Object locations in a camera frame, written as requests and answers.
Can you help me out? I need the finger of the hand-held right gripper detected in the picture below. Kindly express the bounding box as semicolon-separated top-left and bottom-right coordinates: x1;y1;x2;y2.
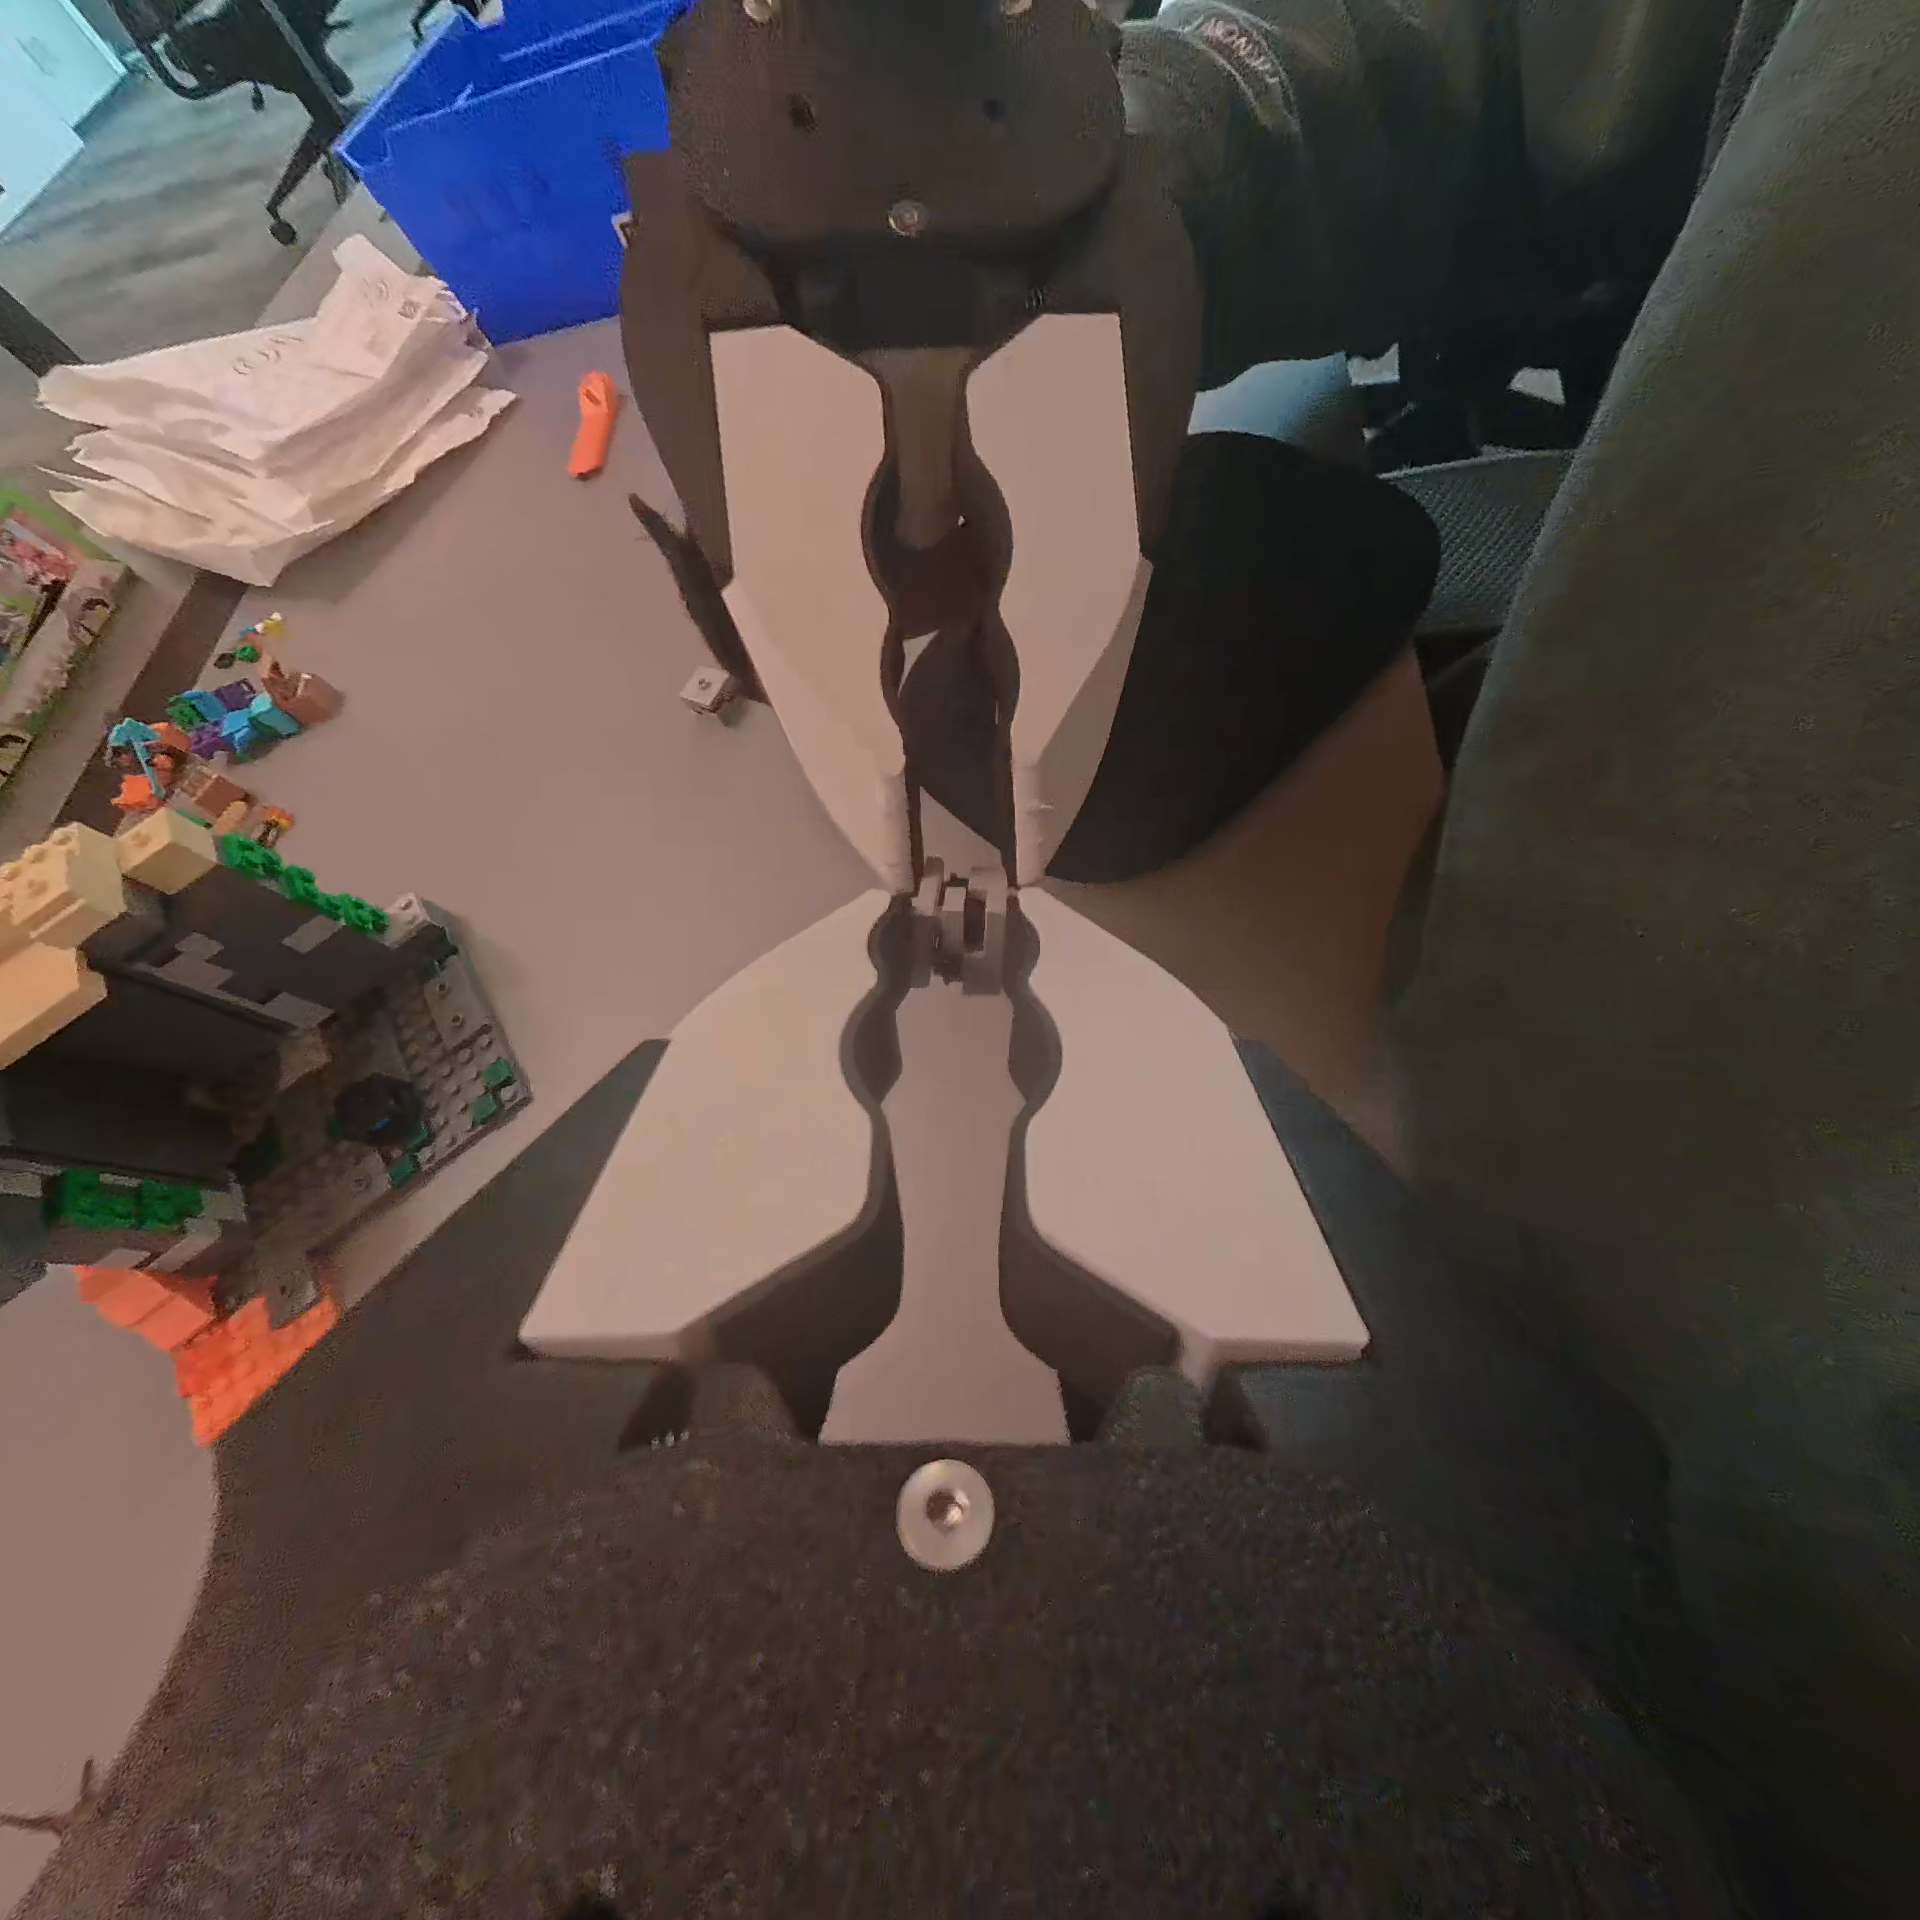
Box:
705;320;924;896
968;304;1157;890

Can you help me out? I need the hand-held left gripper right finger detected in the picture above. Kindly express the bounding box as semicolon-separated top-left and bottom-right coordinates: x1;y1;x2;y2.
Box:
1002;887;1371;1366

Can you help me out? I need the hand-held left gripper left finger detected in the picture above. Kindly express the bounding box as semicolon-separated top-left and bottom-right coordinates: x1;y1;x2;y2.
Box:
517;896;909;1361

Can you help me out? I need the small grey brick assembly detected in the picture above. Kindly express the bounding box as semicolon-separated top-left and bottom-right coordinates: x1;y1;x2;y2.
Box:
915;857;1010;1000

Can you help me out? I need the person's right forearm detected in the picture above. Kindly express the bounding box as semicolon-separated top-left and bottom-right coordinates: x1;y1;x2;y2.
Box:
1119;0;1788;377

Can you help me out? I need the grey desk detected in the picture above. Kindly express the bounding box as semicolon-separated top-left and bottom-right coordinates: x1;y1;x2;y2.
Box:
0;225;1449;1878

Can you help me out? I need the black chair armrest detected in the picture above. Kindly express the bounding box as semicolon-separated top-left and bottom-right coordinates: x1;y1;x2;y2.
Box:
1042;432;1445;887

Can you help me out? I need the grey mesh chair seat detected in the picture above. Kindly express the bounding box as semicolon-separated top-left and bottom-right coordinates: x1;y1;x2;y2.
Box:
1371;450;1568;640

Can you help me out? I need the blue plastic bin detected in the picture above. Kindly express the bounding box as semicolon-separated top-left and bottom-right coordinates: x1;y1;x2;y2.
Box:
333;0;700;348

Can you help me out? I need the stack of white paper bags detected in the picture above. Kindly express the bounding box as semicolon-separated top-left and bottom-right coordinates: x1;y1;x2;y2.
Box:
36;231;519;587

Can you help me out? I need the dark green sweatshirt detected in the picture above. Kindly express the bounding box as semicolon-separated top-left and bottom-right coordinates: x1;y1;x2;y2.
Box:
1395;0;1920;1920

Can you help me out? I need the brick cave model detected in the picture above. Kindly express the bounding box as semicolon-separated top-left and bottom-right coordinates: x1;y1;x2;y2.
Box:
0;810;536;1449

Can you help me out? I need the cluster of colourful toy figures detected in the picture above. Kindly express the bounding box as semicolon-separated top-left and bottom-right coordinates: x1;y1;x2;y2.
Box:
106;614;346;849

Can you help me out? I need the black office chair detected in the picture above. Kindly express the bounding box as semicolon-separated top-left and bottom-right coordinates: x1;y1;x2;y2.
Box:
151;0;505;249

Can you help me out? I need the green toy set box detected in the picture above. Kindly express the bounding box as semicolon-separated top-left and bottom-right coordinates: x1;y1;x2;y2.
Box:
0;480;138;799

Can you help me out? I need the brown toy pickaxe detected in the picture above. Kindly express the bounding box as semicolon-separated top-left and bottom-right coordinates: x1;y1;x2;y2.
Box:
0;1758;106;1846

